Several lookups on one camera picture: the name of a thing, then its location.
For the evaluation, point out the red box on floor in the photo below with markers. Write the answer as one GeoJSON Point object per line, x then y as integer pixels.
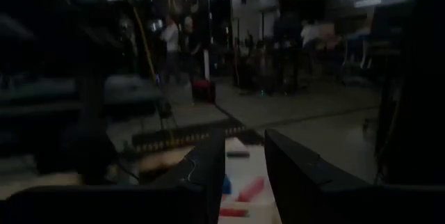
{"type": "Point", "coordinates": [204, 91]}

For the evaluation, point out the orange black hazard strip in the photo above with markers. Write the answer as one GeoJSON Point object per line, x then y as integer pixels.
{"type": "Point", "coordinates": [174, 140]}

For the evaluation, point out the red long wooden block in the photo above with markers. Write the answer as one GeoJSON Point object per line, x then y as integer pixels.
{"type": "Point", "coordinates": [233, 212]}

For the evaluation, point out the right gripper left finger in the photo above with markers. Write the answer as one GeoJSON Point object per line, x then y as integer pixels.
{"type": "Point", "coordinates": [205, 168]}

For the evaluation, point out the person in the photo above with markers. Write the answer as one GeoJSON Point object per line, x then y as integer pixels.
{"type": "Point", "coordinates": [311, 34]}
{"type": "Point", "coordinates": [170, 48]}
{"type": "Point", "coordinates": [189, 43]}

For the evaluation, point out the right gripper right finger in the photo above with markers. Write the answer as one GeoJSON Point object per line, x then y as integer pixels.
{"type": "Point", "coordinates": [292, 172]}

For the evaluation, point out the pink long wooden block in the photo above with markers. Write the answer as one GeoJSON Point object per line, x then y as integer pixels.
{"type": "Point", "coordinates": [251, 189]}

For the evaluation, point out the white plastic bin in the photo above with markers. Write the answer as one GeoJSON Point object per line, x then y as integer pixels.
{"type": "Point", "coordinates": [250, 168]}

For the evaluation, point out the dark grey desk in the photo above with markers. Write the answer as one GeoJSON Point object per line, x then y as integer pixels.
{"type": "Point", "coordinates": [132, 90]}

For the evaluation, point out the black rig upright post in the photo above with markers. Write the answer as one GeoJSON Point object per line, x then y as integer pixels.
{"type": "Point", "coordinates": [413, 78]}

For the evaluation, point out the blue rectangular wooden block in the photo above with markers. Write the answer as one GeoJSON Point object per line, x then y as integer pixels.
{"type": "Point", "coordinates": [226, 184]}

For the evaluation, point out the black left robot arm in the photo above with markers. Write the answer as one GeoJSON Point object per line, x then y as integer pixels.
{"type": "Point", "coordinates": [80, 147]}

